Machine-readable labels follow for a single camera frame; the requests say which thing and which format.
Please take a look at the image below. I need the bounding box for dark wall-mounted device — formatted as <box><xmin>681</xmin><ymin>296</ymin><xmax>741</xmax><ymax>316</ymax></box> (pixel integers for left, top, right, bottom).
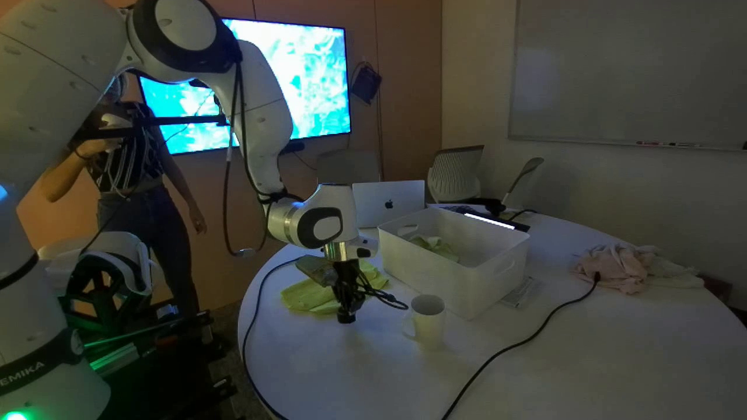
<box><xmin>353</xmin><ymin>60</ymin><xmax>382</xmax><ymax>107</ymax></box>

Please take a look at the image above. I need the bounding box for yellow-green microfiber towel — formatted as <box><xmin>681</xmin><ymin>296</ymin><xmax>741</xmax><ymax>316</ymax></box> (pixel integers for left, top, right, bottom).
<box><xmin>277</xmin><ymin>266</ymin><xmax>393</xmax><ymax>316</ymax></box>

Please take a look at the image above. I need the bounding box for white plastic box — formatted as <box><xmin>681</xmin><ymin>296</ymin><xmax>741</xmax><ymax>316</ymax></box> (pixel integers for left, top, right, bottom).
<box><xmin>375</xmin><ymin>204</ymin><xmax>533</xmax><ymax>320</ymax></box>

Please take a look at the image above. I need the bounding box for whiteboard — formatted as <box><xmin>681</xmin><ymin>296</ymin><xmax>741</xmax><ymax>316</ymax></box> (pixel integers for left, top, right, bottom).
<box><xmin>510</xmin><ymin>0</ymin><xmax>747</xmax><ymax>151</ymax></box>

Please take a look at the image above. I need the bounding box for silver laptop with logo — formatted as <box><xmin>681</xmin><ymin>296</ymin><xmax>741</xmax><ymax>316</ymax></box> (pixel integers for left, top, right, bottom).
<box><xmin>350</xmin><ymin>180</ymin><xmax>430</xmax><ymax>230</ymax></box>

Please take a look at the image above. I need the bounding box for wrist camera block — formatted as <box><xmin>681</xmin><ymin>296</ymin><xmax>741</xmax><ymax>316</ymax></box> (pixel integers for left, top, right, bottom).
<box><xmin>291</xmin><ymin>254</ymin><xmax>341</xmax><ymax>288</ymax></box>

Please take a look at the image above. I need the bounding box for person in dark clothes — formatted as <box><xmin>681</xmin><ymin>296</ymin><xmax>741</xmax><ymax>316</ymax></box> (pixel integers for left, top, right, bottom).
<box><xmin>66</xmin><ymin>99</ymin><xmax>211</xmax><ymax>312</ymax></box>

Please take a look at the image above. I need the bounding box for white handheld controller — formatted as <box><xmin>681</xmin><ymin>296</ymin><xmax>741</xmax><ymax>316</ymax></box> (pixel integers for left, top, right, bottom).
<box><xmin>95</xmin><ymin>111</ymin><xmax>135</xmax><ymax>132</ymax></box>

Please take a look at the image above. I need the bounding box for operator forearm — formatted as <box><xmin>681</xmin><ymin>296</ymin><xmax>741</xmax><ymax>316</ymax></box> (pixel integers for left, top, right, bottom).
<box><xmin>37</xmin><ymin>149</ymin><xmax>100</xmax><ymax>204</ymax></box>

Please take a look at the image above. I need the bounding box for grey office chair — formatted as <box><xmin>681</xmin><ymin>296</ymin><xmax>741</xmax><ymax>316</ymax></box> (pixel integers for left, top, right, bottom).
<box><xmin>424</xmin><ymin>145</ymin><xmax>489</xmax><ymax>204</ymax></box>

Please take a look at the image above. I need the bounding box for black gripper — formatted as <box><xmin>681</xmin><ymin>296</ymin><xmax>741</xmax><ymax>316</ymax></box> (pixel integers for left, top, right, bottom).
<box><xmin>330</xmin><ymin>259</ymin><xmax>368</xmax><ymax>322</ymax></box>

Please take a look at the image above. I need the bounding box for white mug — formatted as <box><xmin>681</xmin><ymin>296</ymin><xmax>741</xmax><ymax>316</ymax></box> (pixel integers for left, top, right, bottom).
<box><xmin>402</xmin><ymin>292</ymin><xmax>448</xmax><ymax>348</ymax></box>

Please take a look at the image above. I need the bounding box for green lit control box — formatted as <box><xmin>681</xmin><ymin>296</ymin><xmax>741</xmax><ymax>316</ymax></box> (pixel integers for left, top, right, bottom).
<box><xmin>78</xmin><ymin>310</ymin><xmax>212</xmax><ymax>376</ymax></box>

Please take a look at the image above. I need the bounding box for pink crumpled cloth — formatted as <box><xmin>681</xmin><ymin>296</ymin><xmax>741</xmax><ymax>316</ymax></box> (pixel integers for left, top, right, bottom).
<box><xmin>578</xmin><ymin>243</ymin><xmax>659</xmax><ymax>296</ymax></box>

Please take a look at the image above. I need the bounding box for large wall monitor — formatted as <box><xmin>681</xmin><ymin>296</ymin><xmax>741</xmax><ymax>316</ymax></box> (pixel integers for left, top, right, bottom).
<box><xmin>135</xmin><ymin>15</ymin><xmax>354</xmax><ymax>158</ymax></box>

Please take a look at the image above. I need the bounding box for operator hand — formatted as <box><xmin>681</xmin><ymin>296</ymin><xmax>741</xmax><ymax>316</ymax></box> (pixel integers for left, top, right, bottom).
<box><xmin>72</xmin><ymin>135</ymin><xmax>114</xmax><ymax>161</ymax></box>

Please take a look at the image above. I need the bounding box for black robot wrist cable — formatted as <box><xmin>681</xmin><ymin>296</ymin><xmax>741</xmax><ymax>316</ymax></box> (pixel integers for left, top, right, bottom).
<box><xmin>219</xmin><ymin>60</ymin><xmax>410</xmax><ymax>312</ymax></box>

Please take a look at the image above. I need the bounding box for black cable on table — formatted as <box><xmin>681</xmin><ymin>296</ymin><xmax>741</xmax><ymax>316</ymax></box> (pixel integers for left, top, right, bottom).
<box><xmin>239</xmin><ymin>254</ymin><xmax>603</xmax><ymax>420</ymax></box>

